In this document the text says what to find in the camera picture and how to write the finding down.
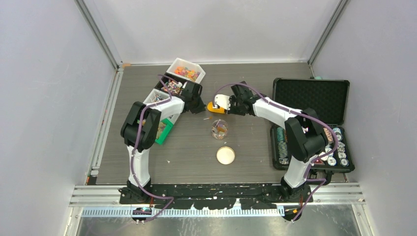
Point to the black poker chip case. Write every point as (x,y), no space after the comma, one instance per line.
(329,99)

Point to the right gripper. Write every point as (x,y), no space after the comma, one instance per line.
(229,108)

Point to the yellow plastic scoop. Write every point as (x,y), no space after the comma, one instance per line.
(215,108)

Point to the white lollipop bin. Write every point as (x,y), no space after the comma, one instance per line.
(157,95)

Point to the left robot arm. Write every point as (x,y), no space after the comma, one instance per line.
(140,128)

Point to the white gummy candy bin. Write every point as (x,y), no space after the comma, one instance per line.
(186,70)

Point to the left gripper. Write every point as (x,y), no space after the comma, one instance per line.
(201,107)

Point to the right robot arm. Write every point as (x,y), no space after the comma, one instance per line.
(306,139)

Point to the green candy bin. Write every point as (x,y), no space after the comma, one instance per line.
(164,128)

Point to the clear plastic jar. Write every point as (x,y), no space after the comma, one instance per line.
(219,129)

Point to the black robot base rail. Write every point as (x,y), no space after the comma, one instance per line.
(212,196)

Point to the black swirl lollipop bin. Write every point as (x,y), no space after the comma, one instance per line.
(170,84)

